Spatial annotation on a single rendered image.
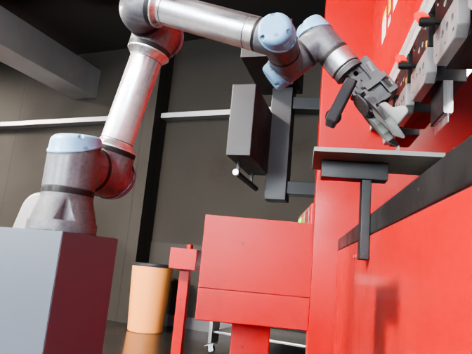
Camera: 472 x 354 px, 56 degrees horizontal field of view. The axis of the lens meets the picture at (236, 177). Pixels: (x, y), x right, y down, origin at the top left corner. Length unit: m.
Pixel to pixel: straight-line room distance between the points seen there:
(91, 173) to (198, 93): 4.53
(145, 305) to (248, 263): 3.95
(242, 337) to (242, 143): 1.47
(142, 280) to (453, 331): 4.20
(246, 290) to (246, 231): 0.08
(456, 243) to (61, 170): 0.81
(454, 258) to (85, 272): 0.76
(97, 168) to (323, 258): 1.08
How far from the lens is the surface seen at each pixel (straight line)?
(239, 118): 2.15
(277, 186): 2.44
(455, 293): 0.47
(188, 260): 2.64
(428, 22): 1.02
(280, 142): 2.50
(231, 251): 0.65
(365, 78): 1.09
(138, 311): 4.61
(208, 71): 5.58
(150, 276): 4.54
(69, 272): 0.99
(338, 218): 1.88
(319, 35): 1.11
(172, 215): 5.27
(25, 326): 1.01
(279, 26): 0.96
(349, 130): 1.96
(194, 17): 1.06
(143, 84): 1.21
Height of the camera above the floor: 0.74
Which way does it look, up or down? 11 degrees up
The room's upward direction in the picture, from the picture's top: 5 degrees clockwise
